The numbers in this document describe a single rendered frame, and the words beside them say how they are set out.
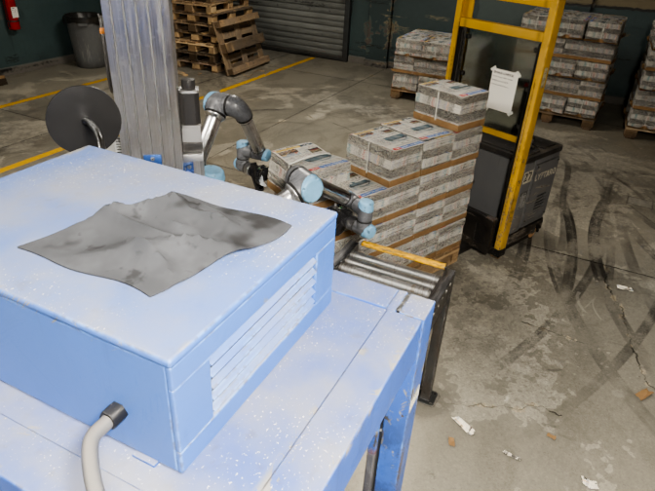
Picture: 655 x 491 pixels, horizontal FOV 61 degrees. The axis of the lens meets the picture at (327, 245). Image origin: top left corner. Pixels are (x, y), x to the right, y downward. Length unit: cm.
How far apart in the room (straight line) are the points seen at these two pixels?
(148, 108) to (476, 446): 218
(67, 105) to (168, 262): 72
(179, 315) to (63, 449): 26
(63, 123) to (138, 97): 103
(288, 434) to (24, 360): 39
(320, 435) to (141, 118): 188
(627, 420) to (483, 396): 74
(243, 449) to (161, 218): 38
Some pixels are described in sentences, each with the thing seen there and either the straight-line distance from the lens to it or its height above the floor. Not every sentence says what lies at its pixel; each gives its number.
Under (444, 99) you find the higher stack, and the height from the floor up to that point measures 124.
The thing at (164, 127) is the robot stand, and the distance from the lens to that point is 252.
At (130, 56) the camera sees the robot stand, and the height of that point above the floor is 169.
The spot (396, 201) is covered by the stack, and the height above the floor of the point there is 72.
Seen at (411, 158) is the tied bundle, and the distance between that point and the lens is 343.
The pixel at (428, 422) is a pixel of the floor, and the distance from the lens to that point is 304.
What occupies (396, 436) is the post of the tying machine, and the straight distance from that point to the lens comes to 131.
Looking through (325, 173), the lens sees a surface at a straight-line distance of 295.
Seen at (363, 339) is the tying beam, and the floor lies 155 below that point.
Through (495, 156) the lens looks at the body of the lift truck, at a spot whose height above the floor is 73.
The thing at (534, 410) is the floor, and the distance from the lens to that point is 328.
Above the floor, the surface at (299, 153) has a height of 107.
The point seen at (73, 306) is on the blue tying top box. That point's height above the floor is 175.
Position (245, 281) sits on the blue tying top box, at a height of 175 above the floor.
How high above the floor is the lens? 220
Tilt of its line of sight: 30 degrees down
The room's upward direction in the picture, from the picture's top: 3 degrees clockwise
